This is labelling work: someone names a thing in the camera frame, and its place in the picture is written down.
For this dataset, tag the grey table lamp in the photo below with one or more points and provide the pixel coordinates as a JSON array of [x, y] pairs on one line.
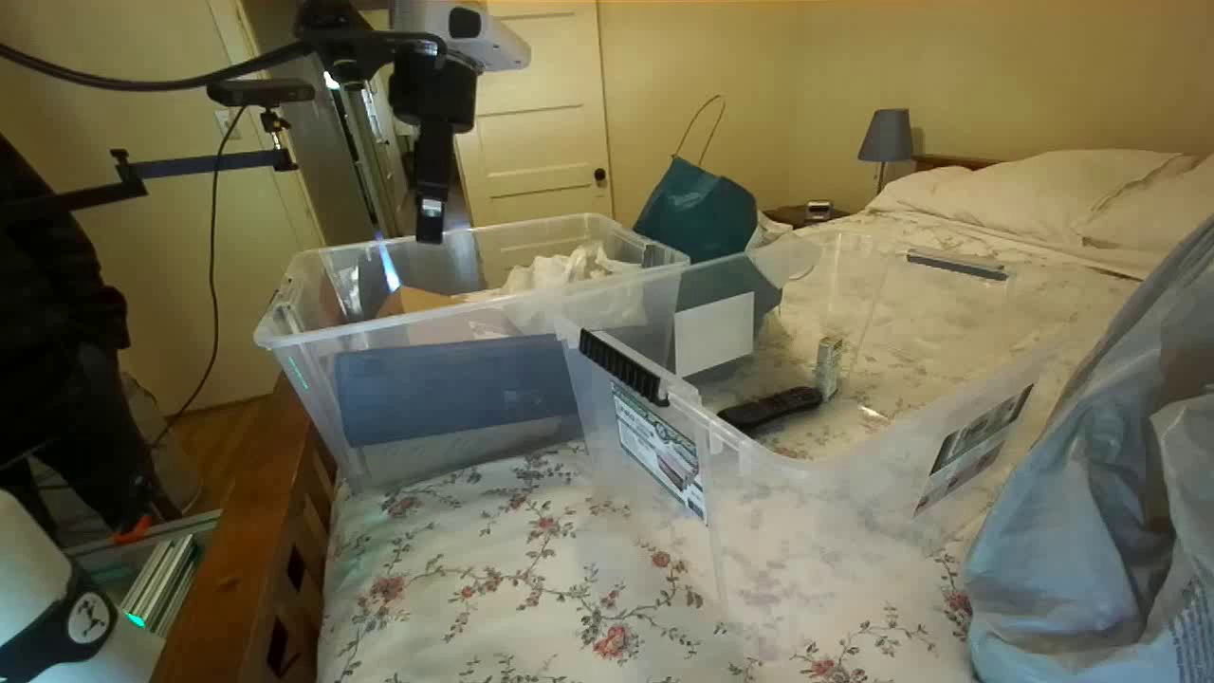
[[887, 135]]

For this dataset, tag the grey blue clothing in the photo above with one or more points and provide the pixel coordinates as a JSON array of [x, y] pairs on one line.
[[1103, 505]]

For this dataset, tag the aluminium extrusion rail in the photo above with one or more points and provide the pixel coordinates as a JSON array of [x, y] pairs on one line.
[[156, 583]]

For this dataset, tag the teal fabric bag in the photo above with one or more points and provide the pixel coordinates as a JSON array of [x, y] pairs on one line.
[[694, 214]]

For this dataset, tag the white device with black band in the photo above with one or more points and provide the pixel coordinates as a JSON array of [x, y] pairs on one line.
[[41, 592]]

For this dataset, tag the wooden headboard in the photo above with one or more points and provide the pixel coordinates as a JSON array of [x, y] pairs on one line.
[[954, 162]]

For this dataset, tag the black remote control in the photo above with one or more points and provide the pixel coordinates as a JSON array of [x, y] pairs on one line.
[[770, 407]]

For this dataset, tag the white pillow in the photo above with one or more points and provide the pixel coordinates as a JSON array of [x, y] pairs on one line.
[[1162, 211], [1011, 192]]

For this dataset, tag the wooden bed frame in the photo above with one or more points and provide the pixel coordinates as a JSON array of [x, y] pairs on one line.
[[242, 555]]

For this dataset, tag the small clear plastic bag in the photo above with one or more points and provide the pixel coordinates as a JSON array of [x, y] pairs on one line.
[[829, 367]]

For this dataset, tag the clear storage bin, blue sheet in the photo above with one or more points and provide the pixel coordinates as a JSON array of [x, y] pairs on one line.
[[316, 367]]

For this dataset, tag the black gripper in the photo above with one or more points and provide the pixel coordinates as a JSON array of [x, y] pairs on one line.
[[435, 101]]

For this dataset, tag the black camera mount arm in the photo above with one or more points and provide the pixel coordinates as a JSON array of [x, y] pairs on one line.
[[191, 164]]

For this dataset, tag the white panel door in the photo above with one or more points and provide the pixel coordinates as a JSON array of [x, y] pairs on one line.
[[544, 137]]

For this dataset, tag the clear storage bin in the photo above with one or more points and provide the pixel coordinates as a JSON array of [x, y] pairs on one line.
[[760, 488], [316, 367]]

